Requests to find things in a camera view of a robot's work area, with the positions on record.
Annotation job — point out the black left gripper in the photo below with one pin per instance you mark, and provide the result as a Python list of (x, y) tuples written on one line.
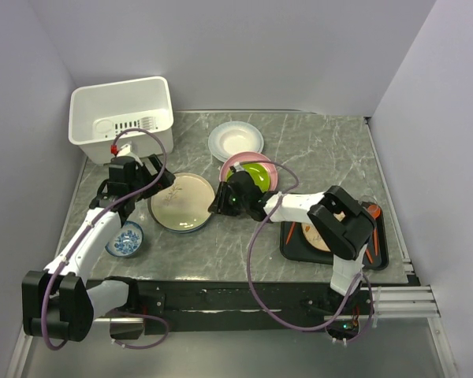
[(165, 180)]

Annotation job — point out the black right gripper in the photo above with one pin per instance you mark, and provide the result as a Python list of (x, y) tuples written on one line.
[(220, 202)]

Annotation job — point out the beige floral plate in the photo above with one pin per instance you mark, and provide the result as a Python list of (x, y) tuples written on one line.
[(189, 190)]

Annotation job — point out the green plate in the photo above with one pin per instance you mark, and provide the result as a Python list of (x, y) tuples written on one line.
[(259, 174)]

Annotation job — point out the blue plastic plate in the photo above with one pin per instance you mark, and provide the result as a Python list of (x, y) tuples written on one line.
[(181, 220)]

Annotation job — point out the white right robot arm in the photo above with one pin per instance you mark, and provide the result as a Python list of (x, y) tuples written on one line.
[(344, 225)]

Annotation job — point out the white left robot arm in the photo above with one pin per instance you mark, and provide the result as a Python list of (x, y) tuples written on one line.
[(56, 303)]

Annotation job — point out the white plastic bin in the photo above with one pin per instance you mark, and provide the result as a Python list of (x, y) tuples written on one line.
[(100, 112)]

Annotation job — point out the pink plate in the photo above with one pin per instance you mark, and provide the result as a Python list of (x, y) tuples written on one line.
[(249, 157)]

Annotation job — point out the white deep plate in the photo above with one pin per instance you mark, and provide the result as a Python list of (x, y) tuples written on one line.
[(234, 137)]

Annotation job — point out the orange fork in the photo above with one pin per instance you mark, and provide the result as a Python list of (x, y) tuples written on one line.
[(290, 233)]

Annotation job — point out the blue white patterned bowl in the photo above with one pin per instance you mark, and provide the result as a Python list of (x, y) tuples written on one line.
[(126, 242)]

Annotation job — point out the black tray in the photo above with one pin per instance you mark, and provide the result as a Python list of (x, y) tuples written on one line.
[(299, 249)]

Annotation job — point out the beige plate on tray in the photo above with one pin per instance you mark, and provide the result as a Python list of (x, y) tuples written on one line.
[(311, 234)]

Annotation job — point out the clear glass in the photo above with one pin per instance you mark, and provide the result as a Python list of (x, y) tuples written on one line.
[(367, 201)]

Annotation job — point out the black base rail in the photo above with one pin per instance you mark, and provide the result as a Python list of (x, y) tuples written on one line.
[(205, 306)]

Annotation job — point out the aluminium frame rail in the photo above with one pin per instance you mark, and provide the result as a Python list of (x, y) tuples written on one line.
[(401, 344)]

